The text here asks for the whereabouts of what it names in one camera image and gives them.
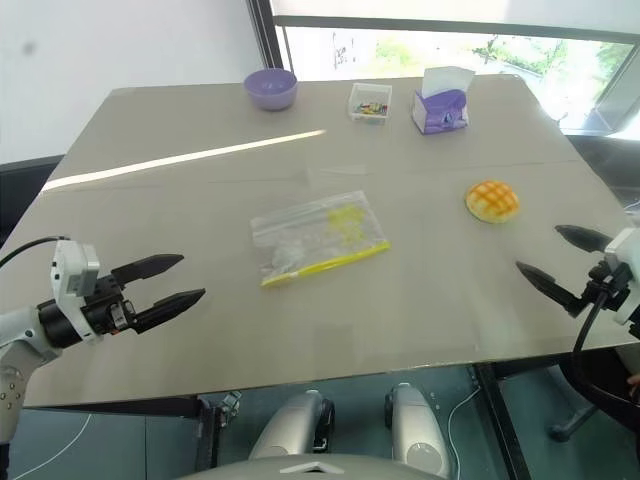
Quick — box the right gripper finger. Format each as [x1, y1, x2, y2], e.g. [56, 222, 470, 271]
[515, 260, 584, 319]
[554, 224, 614, 253]

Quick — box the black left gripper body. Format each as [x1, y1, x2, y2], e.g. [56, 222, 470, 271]
[79, 272, 139, 338]

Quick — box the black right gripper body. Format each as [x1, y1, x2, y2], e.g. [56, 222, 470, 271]
[581, 261, 633, 313]

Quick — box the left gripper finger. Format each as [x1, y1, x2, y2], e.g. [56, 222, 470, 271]
[133, 288, 207, 336]
[111, 253, 185, 289]

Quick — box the yellow pineapple bun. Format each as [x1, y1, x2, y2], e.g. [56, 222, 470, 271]
[465, 179, 520, 225]

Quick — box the clear yellow-zip plastic bag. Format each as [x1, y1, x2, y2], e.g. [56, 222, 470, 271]
[249, 189, 392, 289]

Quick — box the black office chair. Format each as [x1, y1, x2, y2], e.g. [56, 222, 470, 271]
[548, 348, 640, 442]

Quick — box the black table leg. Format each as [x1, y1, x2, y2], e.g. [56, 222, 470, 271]
[192, 397, 222, 472]
[473, 362, 532, 480]

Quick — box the silver left robot leg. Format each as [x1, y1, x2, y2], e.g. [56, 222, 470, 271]
[248, 389, 335, 461]

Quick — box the silver robot leg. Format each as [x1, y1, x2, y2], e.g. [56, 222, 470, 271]
[384, 382, 452, 479]
[248, 389, 335, 461]

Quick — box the silver right robot leg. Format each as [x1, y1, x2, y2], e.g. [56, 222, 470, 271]
[384, 382, 452, 479]

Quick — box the purple tissue box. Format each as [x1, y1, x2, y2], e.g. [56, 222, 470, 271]
[411, 65, 476, 136]

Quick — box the purple plastic bowl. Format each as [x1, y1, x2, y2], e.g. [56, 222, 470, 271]
[243, 68, 299, 112]

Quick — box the grey robot torso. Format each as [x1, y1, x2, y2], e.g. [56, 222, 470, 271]
[183, 452, 447, 480]

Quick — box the clear box of colourful clips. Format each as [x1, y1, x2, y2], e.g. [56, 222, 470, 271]
[348, 82, 393, 125]

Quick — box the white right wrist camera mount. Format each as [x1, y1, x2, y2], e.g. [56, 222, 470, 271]
[603, 227, 640, 327]

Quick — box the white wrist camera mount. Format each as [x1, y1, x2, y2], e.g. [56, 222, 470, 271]
[603, 227, 640, 327]
[49, 239, 102, 342]

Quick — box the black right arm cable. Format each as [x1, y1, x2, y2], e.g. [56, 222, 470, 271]
[572, 292, 609, 357]

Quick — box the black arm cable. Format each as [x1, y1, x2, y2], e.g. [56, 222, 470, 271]
[572, 292, 609, 357]
[0, 235, 69, 269]

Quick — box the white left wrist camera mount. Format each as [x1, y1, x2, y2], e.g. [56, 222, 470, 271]
[49, 239, 102, 342]

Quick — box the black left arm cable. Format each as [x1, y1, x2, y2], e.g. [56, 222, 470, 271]
[0, 235, 69, 269]

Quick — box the white floor cable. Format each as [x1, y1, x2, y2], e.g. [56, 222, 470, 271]
[9, 412, 94, 480]
[446, 383, 482, 480]

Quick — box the dark window frame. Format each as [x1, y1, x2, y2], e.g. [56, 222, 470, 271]
[248, 0, 640, 81]

